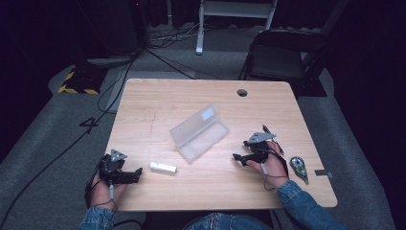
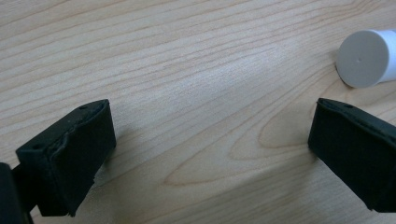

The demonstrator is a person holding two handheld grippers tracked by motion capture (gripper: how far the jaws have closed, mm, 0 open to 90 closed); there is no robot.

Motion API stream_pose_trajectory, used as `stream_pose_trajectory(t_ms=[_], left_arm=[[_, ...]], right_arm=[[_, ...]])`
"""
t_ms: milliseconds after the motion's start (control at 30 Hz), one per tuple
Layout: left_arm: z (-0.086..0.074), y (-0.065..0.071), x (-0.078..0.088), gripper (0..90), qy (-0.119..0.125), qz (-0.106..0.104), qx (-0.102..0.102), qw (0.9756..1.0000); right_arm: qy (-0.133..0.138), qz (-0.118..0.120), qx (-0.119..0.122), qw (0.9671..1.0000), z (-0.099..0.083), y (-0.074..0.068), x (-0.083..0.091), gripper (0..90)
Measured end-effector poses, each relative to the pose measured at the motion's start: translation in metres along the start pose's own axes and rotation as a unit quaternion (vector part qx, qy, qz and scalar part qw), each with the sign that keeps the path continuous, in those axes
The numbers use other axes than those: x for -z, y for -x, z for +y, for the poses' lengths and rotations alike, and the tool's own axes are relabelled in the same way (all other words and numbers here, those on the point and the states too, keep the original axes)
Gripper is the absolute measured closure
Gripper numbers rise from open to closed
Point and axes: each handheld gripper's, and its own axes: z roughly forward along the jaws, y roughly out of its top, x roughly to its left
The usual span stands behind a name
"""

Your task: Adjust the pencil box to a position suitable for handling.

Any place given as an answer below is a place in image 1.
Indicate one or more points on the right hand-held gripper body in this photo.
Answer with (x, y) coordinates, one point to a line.
(259, 147)

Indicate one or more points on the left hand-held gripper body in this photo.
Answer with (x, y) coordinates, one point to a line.
(111, 167)

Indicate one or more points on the dark grey pen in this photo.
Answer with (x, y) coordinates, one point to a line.
(266, 129)

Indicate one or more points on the grey green correction tape dispenser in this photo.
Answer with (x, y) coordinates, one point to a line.
(298, 166)

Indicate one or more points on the clear plastic pencil case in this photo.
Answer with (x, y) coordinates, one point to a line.
(198, 134)

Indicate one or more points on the person's right hand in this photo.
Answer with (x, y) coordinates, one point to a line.
(274, 166)

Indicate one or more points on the person's left hand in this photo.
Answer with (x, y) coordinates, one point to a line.
(102, 195)

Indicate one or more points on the white eraser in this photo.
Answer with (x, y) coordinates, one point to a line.
(163, 167)

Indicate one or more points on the person's denim lap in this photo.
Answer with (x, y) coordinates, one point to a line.
(223, 222)

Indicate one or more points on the grey tape strip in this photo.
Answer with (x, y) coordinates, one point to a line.
(323, 173)

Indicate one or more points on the black folding chair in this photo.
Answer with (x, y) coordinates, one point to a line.
(277, 60)

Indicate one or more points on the black yellow striped base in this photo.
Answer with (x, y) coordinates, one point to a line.
(81, 81)

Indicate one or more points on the white metal desk frame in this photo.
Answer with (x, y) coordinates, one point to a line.
(200, 35)

